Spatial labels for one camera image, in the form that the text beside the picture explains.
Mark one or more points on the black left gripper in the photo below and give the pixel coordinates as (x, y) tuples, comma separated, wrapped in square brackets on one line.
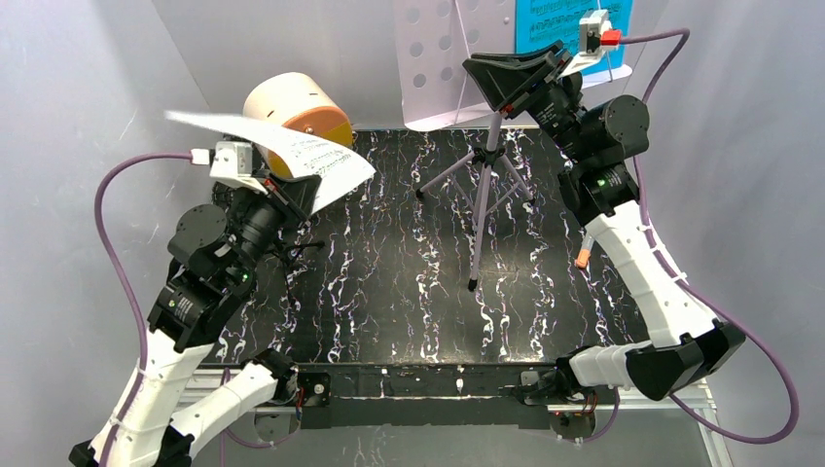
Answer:
[(276, 197)]

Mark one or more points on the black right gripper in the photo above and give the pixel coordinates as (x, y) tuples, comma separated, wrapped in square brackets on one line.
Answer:
[(538, 94)]

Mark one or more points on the white sheet music page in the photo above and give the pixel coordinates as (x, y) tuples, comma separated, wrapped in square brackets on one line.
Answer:
[(293, 146)]

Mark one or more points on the lilac music stand tripod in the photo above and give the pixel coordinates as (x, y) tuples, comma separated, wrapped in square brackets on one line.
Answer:
[(432, 39)]

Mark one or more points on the black tripod microphone stand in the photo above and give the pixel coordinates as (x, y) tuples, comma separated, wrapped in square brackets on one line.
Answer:
[(288, 256)]

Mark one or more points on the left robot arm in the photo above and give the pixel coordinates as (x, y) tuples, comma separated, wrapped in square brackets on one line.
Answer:
[(212, 275)]

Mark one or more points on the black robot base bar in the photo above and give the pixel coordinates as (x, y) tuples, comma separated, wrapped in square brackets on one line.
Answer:
[(350, 395)]

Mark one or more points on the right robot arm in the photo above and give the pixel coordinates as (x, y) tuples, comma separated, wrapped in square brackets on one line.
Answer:
[(598, 146)]

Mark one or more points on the blue sheet music page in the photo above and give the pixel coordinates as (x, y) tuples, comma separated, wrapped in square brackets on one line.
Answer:
[(541, 22)]

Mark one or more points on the round pastel drawer cabinet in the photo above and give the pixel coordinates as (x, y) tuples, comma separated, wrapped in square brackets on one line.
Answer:
[(294, 100)]

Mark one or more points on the orange grey marker pen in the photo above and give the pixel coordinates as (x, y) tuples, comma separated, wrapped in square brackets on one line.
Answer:
[(583, 257)]

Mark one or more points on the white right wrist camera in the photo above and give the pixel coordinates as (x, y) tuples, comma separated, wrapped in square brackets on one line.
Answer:
[(597, 38)]

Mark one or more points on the aluminium rail right edge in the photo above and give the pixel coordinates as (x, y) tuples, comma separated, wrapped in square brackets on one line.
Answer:
[(686, 341)]

